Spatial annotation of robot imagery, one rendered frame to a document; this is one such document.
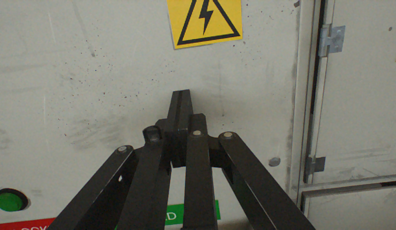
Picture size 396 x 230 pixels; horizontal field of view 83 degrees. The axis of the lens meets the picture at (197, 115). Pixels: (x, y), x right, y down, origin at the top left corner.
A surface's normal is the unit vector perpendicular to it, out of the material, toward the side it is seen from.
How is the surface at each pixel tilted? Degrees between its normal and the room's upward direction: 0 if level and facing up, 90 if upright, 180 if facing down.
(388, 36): 90
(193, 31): 90
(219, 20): 90
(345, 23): 90
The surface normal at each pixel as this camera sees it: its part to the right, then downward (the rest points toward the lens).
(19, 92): 0.01, 0.46
